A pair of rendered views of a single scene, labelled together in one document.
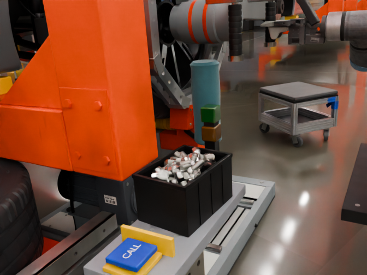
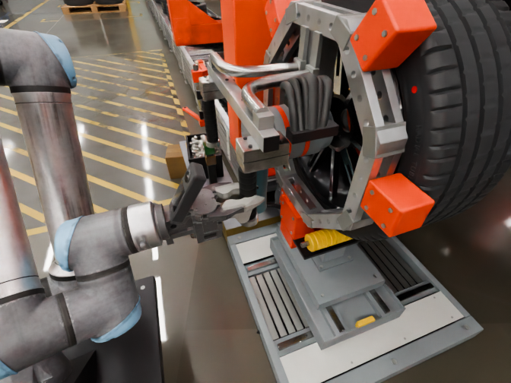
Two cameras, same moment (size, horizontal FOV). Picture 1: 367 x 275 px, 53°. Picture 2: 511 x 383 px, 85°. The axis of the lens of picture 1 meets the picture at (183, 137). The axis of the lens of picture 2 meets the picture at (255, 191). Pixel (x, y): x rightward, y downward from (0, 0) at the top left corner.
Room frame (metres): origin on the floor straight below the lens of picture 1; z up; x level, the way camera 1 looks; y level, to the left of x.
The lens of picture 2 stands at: (1.61, -0.64, 1.21)
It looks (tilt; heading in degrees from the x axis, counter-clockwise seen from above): 41 degrees down; 130
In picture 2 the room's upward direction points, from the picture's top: straight up
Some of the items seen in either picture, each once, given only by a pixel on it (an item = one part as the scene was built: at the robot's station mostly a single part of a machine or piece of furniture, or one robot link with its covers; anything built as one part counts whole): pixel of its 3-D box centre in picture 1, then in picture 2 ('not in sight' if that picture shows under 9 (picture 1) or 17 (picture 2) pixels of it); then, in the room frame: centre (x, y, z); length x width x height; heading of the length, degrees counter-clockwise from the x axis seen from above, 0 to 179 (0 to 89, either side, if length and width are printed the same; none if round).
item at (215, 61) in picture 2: not in sight; (254, 48); (1.14, -0.10, 1.03); 0.19 x 0.18 x 0.11; 60
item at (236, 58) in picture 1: (235, 31); (210, 121); (1.02, -0.16, 0.83); 0.04 x 0.04 x 0.16
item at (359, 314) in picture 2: not in sight; (329, 273); (1.41, 0.08, 0.13); 0.50 x 0.36 x 0.10; 150
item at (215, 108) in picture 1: (210, 113); (208, 147); (0.89, -0.07, 0.64); 0.04 x 0.04 x 0.04; 60
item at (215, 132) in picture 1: (211, 132); (210, 158); (0.89, -0.07, 0.59); 0.04 x 0.04 x 0.04; 60
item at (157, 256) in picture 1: (132, 262); not in sight; (0.57, 0.11, 0.46); 0.08 x 0.08 x 0.01; 60
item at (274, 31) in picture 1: (273, 30); (236, 196); (1.28, -0.33, 0.80); 0.09 x 0.03 x 0.06; 68
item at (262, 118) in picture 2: not in sight; (290, 75); (1.31, -0.19, 1.03); 0.19 x 0.18 x 0.11; 60
